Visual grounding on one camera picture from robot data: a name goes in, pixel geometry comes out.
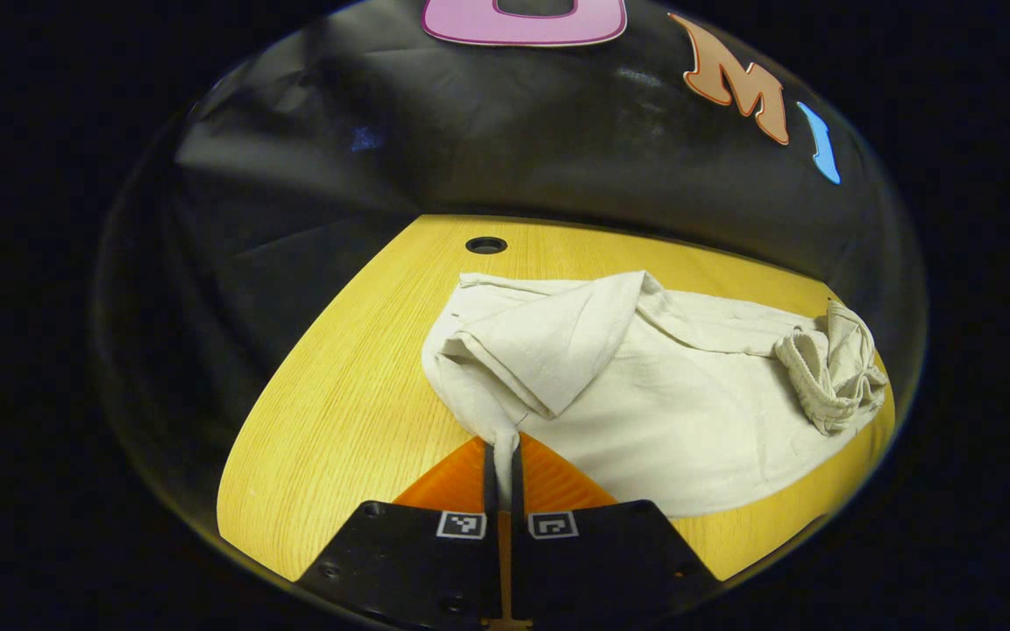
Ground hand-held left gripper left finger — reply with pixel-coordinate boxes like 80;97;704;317
295;436;502;627

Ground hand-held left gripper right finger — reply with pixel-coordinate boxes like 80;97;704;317
509;431;723;627

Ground cream white jeans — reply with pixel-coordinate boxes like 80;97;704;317
422;270;890;518

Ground black backdrop cloth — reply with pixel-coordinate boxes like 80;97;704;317
93;0;927;527

